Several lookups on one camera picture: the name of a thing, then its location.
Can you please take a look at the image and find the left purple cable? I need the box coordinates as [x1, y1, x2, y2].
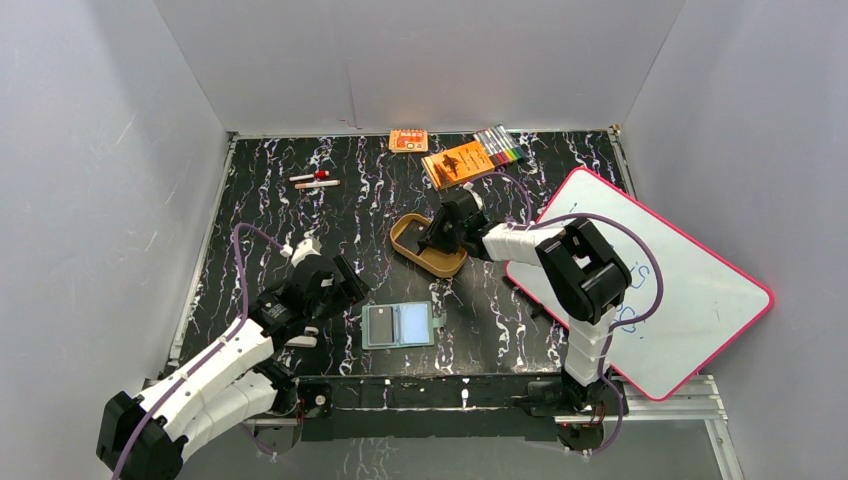
[109, 222, 289, 480]

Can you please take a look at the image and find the small orange card box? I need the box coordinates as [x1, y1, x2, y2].
[388, 129, 429, 153]

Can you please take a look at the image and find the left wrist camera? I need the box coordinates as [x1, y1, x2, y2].
[280, 237, 321, 267]

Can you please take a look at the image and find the tan oval tray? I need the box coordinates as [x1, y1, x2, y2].
[389, 213, 468, 278]

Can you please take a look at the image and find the pink framed whiteboard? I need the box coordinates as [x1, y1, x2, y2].
[539, 167, 774, 401]

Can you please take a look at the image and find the white stapler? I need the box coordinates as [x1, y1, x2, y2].
[285, 335, 317, 348]

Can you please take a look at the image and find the red capped marker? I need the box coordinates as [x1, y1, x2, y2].
[288, 170, 329, 183]

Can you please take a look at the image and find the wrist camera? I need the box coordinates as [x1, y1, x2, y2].
[461, 182, 484, 211]
[280, 237, 321, 267]

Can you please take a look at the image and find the orange book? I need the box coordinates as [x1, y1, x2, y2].
[421, 141, 495, 190]

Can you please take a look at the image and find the set of coloured markers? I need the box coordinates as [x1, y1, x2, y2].
[473, 124, 528, 167]

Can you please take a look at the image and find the mint green card holder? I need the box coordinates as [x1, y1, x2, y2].
[361, 301, 446, 350]

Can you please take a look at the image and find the black base frame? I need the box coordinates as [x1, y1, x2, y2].
[251, 374, 607, 458]

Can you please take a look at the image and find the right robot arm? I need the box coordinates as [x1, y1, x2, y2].
[415, 190, 632, 414]

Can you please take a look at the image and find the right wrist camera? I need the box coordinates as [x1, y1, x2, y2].
[461, 182, 484, 211]

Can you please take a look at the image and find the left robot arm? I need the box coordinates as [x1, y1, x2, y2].
[95, 253, 369, 479]

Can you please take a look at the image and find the white pink marker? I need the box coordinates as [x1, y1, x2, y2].
[294, 180, 341, 190]

